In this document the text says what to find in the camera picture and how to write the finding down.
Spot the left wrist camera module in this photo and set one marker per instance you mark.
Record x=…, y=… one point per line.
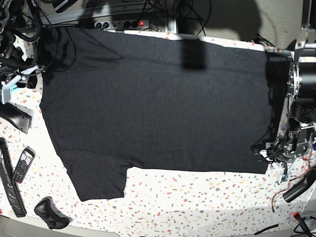
x=282, y=178

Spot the terrazzo pattern table cloth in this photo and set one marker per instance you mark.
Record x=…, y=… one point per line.
x=156, y=202

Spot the long black bar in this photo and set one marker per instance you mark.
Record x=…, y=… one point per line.
x=9, y=184

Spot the black T-shirt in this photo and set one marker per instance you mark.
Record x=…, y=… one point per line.
x=115, y=101

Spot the black power strip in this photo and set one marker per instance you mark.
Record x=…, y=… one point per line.
x=122, y=25

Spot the red handled tool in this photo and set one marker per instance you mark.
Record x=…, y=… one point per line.
x=303, y=225

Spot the teal highlighter marker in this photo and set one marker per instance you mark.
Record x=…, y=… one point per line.
x=14, y=89

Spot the black game controller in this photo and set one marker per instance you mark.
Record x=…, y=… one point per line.
x=54, y=219

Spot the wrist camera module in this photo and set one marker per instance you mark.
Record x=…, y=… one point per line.
x=5, y=93
x=282, y=178

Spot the black cable strip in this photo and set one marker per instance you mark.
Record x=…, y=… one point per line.
x=266, y=229

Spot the black cylinder tool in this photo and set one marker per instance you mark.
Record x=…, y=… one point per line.
x=300, y=187

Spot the black handheld scanner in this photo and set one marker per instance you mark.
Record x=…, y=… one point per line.
x=17, y=115

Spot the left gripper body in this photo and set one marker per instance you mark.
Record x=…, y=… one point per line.
x=284, y=155

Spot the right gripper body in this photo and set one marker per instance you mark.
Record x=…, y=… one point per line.
x=24, y=75

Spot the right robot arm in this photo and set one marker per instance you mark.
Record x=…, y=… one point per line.
x=13, y=68

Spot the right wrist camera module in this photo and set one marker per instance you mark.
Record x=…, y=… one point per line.
x=5, y=93

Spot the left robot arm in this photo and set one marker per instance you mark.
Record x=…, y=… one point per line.
x=297, y=128

